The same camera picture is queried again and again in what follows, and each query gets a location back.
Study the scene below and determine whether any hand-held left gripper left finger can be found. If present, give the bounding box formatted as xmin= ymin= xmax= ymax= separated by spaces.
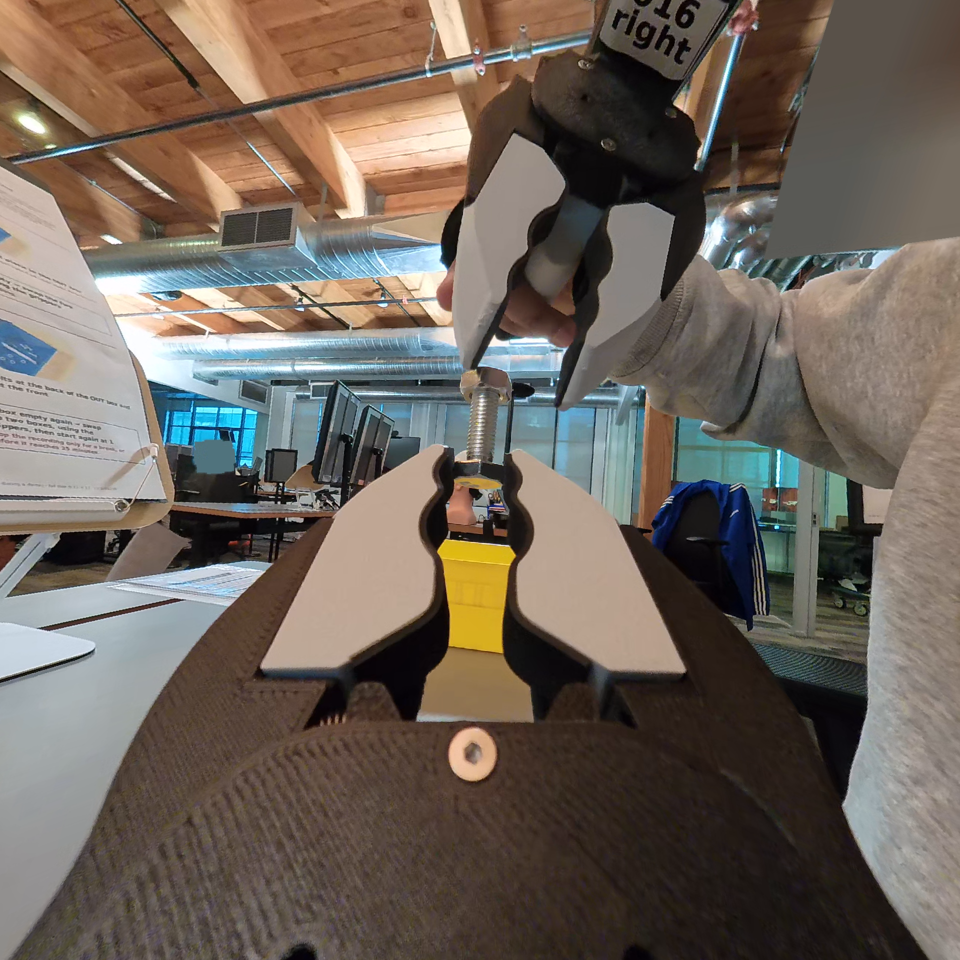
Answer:
xmin=258 ymin=444 xmax=456 ymax=684

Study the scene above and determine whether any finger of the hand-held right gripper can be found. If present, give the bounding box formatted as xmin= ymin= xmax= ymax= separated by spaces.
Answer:
xmin=553 ymin=199 xmax=678 ymax=411
xmin=452 ymin=131 xmax=569 ymax=372

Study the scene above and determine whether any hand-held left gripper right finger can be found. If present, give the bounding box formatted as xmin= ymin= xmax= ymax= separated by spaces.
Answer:
xmin=502 ymin=448 xmax=690 ymax=682

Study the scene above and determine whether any steel hex nut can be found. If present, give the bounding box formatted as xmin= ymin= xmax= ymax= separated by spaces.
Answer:
xmin=458 ymin=366 xmax=514 ymax=403

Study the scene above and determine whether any steel threaded bolt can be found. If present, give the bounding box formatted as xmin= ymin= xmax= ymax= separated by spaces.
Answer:
xmin=453 ymin=397 xmax=513 ymax=490

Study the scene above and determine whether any shiny metal duct elbow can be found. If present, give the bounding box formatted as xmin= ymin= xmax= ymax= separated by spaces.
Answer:
xmin=701 ymin=191 xmax=781 ymax=273

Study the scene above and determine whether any person's right forearm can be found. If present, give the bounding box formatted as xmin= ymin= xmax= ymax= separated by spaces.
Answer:
xmin=609 ymin=238 xmax=960 ymax=960

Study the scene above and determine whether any grey desk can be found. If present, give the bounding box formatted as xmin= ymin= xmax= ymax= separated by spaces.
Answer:
xmin=0 ymin=561 xmax=535 ymax=960

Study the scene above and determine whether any person's right hand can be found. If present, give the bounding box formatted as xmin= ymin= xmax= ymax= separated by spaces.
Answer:
xmin=437 ymin=264 xmax=580 ymax=348

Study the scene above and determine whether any yellow plastic bin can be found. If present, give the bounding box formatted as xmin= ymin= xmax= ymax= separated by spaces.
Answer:
xmin=437 ymin=540 xmax=519 ymax=652

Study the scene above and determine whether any vertical metal conduit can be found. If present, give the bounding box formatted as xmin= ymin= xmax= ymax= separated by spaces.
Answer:
xmin=693 ymin=30 xmax=748 ymax=174

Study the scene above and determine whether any black office chair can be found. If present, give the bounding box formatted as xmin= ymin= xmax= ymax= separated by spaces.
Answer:
xmin=663 ymin=491 xmax=751 ymax=620

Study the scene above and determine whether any large black computer monitor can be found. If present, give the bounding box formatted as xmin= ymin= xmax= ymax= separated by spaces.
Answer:
xmin=311 ymin=380 xmax=361 ymax=485
xmin=351 ymin=405 xmax=396 ymax=489

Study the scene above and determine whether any long wooden office table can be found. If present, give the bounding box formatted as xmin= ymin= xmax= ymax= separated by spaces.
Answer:
xmin=168 ymin=501 xmax=335 ymax=523

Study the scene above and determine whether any printed paper sheet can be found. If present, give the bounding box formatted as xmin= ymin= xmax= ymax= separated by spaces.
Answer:
xmin=108 ymin=564 xmax=271 ymax=607

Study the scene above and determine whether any long metal sprinkler pipe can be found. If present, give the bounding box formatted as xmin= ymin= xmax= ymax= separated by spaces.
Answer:
xmin=7 ymin=33 xmax=594 ymax=165

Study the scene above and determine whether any white flat tray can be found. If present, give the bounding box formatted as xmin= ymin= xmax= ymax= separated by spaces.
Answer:
xmin=0 ymin=622 xmax=96 ymax=684

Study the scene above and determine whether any printed instruction sheet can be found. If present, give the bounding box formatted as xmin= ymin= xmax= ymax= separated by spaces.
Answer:
xmin=0 ymin=161 xmax=168 ymax=502

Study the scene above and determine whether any wooden post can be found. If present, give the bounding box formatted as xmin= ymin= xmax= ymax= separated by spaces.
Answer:
xmin=637 ymin=390 xmax=678 ymax=535

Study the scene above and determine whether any round spiral metal duct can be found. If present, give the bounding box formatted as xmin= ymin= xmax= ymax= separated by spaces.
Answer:
xmin=193 ymin=358 xmax=466 ymax=384
xmin=153 ymin=333 xmax=466 ymax=363

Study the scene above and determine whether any ventilation duct with grille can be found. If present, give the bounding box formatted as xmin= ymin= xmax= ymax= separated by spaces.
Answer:
xmin=82 ymin=201 xmax=451 ymax=295

